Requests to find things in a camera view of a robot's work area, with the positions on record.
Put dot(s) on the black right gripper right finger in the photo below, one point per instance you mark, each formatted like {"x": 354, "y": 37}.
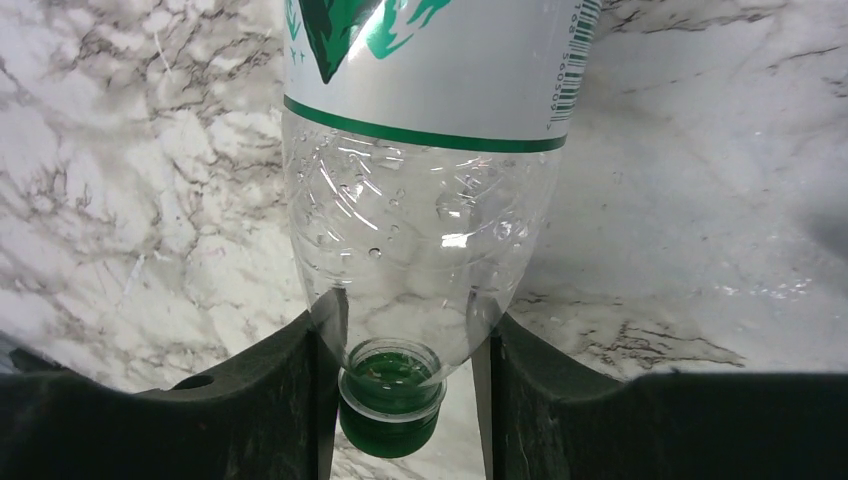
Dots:
{"x": 544, "y": 415}

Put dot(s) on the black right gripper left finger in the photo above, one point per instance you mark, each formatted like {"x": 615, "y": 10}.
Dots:
{"x": 268, "y": 412}

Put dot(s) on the clear bottle green white label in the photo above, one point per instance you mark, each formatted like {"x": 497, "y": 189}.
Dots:
{"x": 423, "y": 141}

